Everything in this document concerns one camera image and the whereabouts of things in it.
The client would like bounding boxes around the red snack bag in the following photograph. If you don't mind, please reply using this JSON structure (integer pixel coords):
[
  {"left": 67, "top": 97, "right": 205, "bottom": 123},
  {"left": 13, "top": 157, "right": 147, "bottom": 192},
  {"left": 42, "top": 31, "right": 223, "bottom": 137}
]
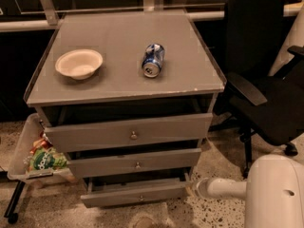
[{"left": 30, "top": 132, "right": 52, "bottom": 154}]

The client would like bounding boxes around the grey bottom drawer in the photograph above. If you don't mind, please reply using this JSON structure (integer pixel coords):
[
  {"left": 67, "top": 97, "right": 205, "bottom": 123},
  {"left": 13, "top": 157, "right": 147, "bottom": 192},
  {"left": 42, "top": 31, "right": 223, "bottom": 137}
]
[{"left": 81, "top": 169, "right": 190, "bottom": 208}]

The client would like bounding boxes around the green snack bag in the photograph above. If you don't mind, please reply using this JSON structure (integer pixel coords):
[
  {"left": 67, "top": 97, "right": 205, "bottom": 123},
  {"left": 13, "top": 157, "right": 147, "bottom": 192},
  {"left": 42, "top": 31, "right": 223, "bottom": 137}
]
[{"left": 28, "top": 147, "right": 67, "bottom": 171}]

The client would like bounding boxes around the grey top drawer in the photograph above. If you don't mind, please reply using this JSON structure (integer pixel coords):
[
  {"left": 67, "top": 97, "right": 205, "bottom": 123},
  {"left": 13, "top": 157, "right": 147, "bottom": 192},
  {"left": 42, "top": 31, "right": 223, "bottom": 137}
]
[{"left": 45, "top": 113, "right": 213, "bottom": 152}]

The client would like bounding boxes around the metal rail with brackets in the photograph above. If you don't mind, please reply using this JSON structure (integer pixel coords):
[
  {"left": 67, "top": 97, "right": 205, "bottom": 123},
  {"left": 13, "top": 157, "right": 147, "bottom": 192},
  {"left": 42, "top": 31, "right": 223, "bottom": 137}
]
[{"left": 0, "top": 0, "right": 304, "bottom": 34}]

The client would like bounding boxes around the grey drawer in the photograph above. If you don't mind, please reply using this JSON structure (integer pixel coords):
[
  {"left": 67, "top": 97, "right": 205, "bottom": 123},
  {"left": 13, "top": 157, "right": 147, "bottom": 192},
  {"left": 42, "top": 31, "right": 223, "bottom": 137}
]
[
  {"left": 81, "top": 169, "right": 190, "bottom": 208},
  {"left": 45, "top": 113, "right": 213, "bottom": 152},
  {"left": 67, "top": 148, "right": 201, "bottom": 178}
]

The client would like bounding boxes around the blue soda can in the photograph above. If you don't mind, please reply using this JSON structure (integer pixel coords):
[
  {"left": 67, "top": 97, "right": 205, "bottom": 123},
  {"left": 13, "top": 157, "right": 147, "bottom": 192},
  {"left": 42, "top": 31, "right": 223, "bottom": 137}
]
[{"left": 142, "top": 44, "right": 165, "bottom": 78}]

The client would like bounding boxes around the clear plastic side bin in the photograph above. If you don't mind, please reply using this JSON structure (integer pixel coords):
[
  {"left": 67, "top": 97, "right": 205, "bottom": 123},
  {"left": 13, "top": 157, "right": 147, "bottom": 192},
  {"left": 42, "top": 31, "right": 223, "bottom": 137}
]
[{"left": 8, "top": 114, "right": 77, "bottom": 188}]

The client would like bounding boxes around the grey middle drawer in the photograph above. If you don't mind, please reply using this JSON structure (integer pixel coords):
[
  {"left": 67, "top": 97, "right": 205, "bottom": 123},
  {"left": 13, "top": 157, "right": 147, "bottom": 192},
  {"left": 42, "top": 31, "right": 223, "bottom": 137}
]
[{"left": 67, "top": 148, "right": 201, "bottom": 178}]

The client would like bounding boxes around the black cart leg with caster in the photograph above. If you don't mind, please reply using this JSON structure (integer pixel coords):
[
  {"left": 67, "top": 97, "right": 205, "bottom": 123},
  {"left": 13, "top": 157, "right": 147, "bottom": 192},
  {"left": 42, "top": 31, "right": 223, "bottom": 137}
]
[{"left": 4, "top": 180, "right": 25, "bottom": 224}]

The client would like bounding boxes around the grey drawer cabinet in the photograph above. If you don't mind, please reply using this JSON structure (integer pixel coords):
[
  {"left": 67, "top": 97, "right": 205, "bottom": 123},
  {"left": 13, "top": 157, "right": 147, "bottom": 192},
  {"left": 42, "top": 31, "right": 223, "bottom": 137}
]
[{"left": 23, "top": 9, "right": 227, "bottom": 188}]

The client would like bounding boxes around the black office chair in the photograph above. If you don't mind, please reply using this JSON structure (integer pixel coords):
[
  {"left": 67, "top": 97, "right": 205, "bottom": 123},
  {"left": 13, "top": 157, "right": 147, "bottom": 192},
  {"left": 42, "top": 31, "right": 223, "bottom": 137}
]
[{"left": 214, "top": 0, "right": 304, "bottom": 176}]

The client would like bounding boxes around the white paper bowl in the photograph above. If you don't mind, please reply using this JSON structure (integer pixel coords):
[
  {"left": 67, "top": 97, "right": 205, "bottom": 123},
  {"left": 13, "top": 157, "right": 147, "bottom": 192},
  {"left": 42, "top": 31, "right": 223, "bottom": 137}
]
[{"left": 55, "top": 49, "right": 103, "bottom": 80}]

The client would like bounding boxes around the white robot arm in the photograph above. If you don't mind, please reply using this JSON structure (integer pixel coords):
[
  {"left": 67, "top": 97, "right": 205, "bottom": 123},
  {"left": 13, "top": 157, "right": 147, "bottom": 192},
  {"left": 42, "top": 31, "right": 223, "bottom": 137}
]
[{"left": 191, "top": 154, "right": 304, "bottom": 228}]

